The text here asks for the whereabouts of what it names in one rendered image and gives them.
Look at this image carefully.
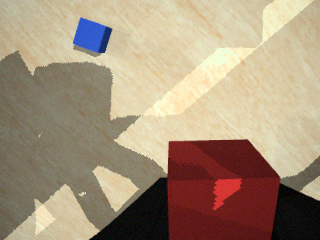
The blue block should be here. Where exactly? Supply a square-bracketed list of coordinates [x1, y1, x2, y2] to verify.
[73, 17, 112, 53]

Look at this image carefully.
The red block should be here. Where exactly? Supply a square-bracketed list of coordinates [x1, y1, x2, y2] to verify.
[167, 139, 281, 240]

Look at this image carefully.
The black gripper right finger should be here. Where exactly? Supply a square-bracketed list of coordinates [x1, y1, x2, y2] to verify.
[271, 183, 320, 240]

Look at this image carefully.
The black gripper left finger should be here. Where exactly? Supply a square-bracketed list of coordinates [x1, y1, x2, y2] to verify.
[88, 177, 169, 240]

